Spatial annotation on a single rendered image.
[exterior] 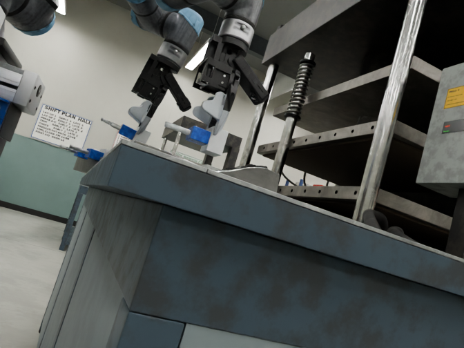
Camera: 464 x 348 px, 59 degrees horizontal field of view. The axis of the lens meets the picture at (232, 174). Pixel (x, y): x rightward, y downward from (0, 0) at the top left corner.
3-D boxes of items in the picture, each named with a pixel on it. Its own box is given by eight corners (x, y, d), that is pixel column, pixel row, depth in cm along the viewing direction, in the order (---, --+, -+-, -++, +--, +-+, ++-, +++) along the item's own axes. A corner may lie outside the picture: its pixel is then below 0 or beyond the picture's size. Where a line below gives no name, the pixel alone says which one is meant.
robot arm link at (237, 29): (246, 40, 96) (260, 27, 89) (240, 58, 96) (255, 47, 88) (217, 26, 94) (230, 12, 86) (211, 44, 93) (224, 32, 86)
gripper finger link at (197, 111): (184, 129, 93) (198, 90, 92) (208, 138, 95) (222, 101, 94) (186, 130, 90) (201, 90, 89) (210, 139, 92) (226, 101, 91)
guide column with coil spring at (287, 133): (236, 301, 193) (308, 51, 211) (232, 297, 199) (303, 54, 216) (246, 303, 195) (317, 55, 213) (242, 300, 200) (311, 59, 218)
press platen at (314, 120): (411, 68, 145) (414, 55, 146) (272, 115, 248) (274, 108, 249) (537, 136, 169) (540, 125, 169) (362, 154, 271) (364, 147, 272)
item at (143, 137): (96, 128, 106) (105, 109, 106) (96, 128, 111) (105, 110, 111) (142, 150, 110) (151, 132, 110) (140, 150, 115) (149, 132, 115)
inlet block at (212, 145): (163, 134, 82) (171, 109, 83) (158, 137, 87) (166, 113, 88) (221, 155, 87) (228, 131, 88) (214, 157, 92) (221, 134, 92)
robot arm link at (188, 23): (183, 15, 118) (208, 26, 116) (166, 48, 117) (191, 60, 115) (175, 0, 110) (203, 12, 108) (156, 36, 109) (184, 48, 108)
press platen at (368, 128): (388, 130, 141) (391, 117, 142) (256, 152, 244) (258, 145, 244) (527, 195, 166) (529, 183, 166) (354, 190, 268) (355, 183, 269)
